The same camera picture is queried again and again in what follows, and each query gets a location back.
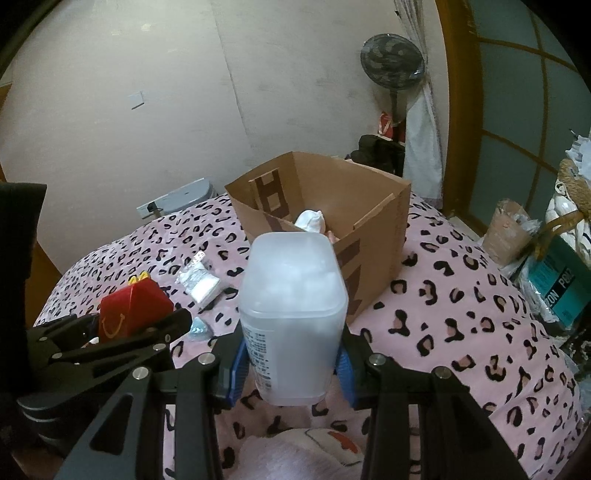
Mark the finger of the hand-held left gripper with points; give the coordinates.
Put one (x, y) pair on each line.
(64, 330)
(138, 339)

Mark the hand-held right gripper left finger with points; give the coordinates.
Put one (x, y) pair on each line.
(233, 369)

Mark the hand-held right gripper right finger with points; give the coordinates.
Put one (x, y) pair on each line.
(346, 376)

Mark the red gabled paper box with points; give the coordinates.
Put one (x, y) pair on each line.
(134, 309)

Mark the light blue triangular packet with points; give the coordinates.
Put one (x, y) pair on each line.
(201, 330)

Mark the clear cotton swab box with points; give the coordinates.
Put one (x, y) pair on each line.
(291, 314)

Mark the brown paper bag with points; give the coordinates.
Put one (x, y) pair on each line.
(378, 249)

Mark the white ruffled cloth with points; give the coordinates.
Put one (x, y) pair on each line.
(310, 221)

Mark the clear bag of cotton pads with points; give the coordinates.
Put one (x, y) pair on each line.
(201, 284)

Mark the pink leopard print blanket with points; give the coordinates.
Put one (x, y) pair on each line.
(461, 323)

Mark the grey plastic appliance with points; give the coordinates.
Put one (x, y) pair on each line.
(189, 196)

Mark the brown bag with plastic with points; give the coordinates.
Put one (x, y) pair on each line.
(505, 235)

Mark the dark bag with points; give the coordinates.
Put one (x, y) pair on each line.
(376, 152)

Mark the teal cardboard box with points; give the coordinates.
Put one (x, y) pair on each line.
(561, 286)

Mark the white curtain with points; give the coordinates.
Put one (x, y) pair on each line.
(422, 152)

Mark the red packet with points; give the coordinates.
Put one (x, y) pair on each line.
(388, 124)

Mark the wooden framed sliding door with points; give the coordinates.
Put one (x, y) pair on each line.
(457, 138)

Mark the dark standing fan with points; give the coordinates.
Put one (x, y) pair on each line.
(392, 60)

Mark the white wall switch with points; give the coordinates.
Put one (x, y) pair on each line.
(136, 100)

